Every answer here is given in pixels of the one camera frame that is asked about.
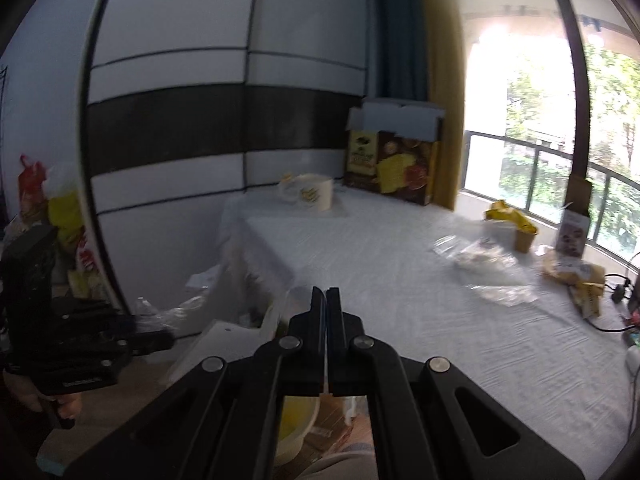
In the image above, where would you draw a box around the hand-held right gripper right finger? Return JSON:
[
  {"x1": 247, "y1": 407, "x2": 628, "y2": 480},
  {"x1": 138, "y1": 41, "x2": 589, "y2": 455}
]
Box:
[{"x1": 327, "y1": 286, "x2": 586, "y2": 480}]

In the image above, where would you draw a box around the clear plastic wrapper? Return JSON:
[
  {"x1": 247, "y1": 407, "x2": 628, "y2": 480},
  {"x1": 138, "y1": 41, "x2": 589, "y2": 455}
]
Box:
[
  {"x1": 432, "y1": 234, "x2": 518, "y2": 271},
  {"x1": 467, "y1": 280, "x2": 540, "y2": 307},
  {"x1": 134, "y1": 297, "x2": 211, "y2": 336}
]

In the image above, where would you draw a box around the balcony railing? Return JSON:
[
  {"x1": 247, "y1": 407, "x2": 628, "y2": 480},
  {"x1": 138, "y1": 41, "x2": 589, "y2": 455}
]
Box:
[{"x1": 465, "y1": 130, "x2": 640, "y2": 267}]

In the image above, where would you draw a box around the pale yellow plastic bin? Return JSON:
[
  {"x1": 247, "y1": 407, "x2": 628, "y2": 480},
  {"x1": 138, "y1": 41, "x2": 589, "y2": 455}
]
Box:
[{"x1": 275, "y1": 395, "x2": 321, "y2": 467}]

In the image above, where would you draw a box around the yellow curtain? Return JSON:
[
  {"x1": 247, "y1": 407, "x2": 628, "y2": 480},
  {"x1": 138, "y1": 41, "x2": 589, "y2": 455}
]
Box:
[{"x1": 417, "y1": 0, "x2": 469, "y2": 212}]

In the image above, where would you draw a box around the person's left hand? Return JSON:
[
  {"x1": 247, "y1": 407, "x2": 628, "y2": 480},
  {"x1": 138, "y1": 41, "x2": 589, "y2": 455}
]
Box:
[{"x1": 4, "y1": 366, "x2": 82, "y2": 423}]

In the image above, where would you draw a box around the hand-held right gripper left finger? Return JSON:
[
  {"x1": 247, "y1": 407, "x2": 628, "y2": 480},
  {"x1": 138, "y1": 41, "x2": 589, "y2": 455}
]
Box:
[{"x1": 65, "y1": 286, "x2": 329, "y2": 480}]

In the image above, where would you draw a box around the white plastic bag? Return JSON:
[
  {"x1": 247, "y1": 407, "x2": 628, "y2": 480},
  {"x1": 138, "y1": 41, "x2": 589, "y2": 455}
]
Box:
[{"x1": 47, "y1": 164, "x2": 82, "y2": 196}]

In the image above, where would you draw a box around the red snack bag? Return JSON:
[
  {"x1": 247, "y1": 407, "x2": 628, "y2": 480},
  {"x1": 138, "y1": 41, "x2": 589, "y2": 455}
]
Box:
[{"x1": 17, "y1": 154, "x2": 49, "y2": 212}]

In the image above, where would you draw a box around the white mug with yellow bear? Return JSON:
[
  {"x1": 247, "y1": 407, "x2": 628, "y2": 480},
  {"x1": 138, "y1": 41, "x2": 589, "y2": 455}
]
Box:
[{"x1": 277, "y1": 172, "x2": 335, "y2": 212}]

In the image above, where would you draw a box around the teal curtain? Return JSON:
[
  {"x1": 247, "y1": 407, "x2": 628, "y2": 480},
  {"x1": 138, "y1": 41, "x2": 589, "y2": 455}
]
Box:
[{"x1": 367, "y1": 0, "x2": 432, "y2": 104}]

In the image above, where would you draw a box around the yellow snack bag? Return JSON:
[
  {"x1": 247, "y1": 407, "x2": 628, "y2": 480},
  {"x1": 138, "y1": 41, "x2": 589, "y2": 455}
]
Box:
[{"x1": 47, "y1": 191, "x2": 87, "y2": 252}]

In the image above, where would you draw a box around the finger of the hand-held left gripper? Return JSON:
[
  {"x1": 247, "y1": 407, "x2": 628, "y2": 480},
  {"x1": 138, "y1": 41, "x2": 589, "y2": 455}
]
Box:
[
  {"x1": 97, "y1": 337, "x2": 176, "y2": 368},
  {"x1": 52, "y1": 299, "x2": 173, "y2": 345}
]

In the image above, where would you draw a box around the kraft paper bag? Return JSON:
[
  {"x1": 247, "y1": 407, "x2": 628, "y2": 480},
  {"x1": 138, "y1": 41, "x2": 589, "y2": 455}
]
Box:
[{"x1": 542, "y1": 247, "x2": 607, "y2": 319}]

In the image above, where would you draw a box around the black cable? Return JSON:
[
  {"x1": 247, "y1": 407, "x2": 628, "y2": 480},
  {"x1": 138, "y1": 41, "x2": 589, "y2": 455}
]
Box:
[{"x1": 582, "y1": 272, "x2": 640, "y2": 335}]

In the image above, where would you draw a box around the small open picture carton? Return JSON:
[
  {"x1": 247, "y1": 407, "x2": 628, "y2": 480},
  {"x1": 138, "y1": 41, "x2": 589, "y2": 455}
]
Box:
[{"x1": 555, "y1": 174, "x2": 594, "y2": 259}]

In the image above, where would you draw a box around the open brown snack box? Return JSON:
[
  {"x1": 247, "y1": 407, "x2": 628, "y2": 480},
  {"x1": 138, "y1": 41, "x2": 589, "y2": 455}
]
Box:
[{"x1": 342, "y1": 100, "x2": 446, "y2": 207}]

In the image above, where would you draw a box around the black white panelled wardrobe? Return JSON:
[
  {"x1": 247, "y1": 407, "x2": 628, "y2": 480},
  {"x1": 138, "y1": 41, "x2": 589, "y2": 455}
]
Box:
[{"x1": 80, "y1": 0, "x2": 377, "y2": 313}]

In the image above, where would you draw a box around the black framed glass door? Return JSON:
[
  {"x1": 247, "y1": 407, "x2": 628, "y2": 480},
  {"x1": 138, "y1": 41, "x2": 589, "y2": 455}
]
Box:
[{"x1": 452, "y1": 0, "x2": 640, "y2": 272}]

